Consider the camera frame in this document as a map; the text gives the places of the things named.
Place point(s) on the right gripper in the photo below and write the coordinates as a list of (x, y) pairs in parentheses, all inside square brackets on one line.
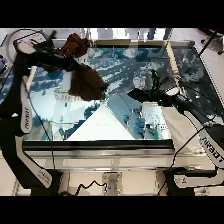
[(156, 96)]

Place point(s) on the brown T-shirt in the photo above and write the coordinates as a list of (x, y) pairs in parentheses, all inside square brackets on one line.
[(86, 83)]

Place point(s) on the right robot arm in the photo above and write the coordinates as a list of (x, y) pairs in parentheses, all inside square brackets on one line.
[(210, 146)]

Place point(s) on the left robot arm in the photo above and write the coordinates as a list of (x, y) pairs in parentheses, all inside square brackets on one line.
[(25, 117)]

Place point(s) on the white garment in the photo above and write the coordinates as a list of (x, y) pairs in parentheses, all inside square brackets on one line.
[(180, 130)]

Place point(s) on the rust-brown garment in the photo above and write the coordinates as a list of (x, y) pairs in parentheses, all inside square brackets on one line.
[(75, 45)]

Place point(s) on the black box with white top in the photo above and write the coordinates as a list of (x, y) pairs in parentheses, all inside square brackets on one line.
[(33, 36)]

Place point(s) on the silver frame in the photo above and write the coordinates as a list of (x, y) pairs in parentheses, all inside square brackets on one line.
[(100, 163)]

